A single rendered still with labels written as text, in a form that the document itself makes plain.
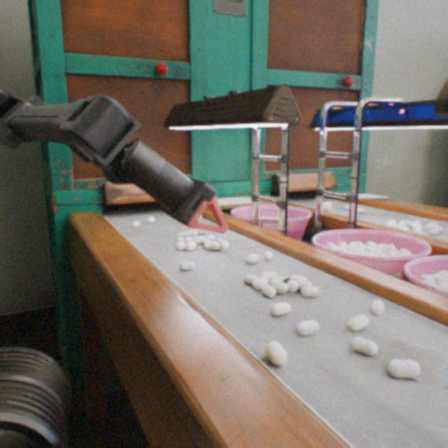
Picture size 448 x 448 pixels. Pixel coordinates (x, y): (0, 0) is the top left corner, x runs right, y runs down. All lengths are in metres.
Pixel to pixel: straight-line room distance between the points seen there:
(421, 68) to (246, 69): 2.24
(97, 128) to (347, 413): 0.45
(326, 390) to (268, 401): 0.09
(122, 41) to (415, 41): 2.60
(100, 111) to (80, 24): 0.95
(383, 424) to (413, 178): 3.34
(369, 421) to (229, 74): 1.38
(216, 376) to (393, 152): 3.17
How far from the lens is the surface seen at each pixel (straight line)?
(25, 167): 2.32
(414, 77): 3.68
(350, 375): 0.55
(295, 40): 1.84
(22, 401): 0.45
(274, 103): 0.81
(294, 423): 0.42
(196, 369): 0.49
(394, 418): 0.50
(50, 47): 1.49
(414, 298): 0.75
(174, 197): 0.62
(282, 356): 0.54
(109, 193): 1.45
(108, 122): 0.59
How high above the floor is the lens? 1.02
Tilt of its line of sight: 12 degrees down
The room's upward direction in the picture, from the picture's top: straight up
